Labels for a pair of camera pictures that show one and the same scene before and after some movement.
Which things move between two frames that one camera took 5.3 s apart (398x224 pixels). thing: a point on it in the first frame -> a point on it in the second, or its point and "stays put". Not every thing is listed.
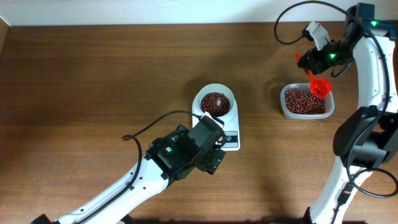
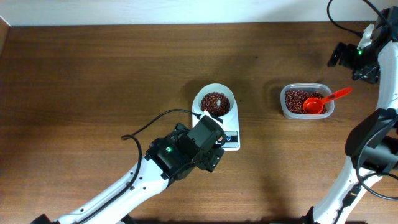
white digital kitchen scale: (219, 100) stays put
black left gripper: (211, 161) stays put
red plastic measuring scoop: (319, 87) -> (315, 106)
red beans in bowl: (216, 103) stays put
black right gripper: (316, 66) -> (349, 50)
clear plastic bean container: (298, 102) stays put
